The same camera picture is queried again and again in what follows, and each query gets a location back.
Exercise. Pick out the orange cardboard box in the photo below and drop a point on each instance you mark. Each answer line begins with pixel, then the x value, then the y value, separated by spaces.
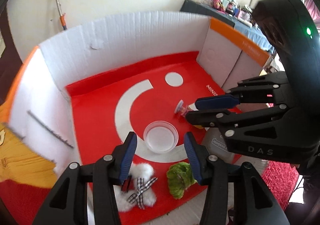
pixel 38 134

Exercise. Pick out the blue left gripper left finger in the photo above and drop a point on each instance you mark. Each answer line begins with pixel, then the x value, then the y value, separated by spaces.
pixel 67 201

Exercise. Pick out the red knitted table cloth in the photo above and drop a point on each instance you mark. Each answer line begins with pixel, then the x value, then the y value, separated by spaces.
pixel 23 200

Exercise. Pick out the green fluffy scrunchie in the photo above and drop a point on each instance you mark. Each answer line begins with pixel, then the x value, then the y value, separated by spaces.
pixel 180 178

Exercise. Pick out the orange grey mop handle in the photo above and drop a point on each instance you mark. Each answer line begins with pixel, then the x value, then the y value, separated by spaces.
pixel 61 15

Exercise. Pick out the red paper bag liner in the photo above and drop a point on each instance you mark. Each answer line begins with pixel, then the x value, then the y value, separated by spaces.
pixel 109 105

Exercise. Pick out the clear round plastic dish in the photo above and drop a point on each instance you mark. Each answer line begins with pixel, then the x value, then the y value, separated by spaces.
pixel 160 137

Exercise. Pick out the white fluffy star hair clip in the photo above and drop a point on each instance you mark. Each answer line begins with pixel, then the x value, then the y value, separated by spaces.
pixel 137 189

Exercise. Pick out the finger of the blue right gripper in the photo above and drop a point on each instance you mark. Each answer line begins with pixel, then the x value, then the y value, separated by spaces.
pixel 227 101
pixel 212 118

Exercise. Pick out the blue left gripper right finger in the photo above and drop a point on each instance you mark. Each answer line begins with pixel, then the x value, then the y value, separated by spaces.
pixel 254 203

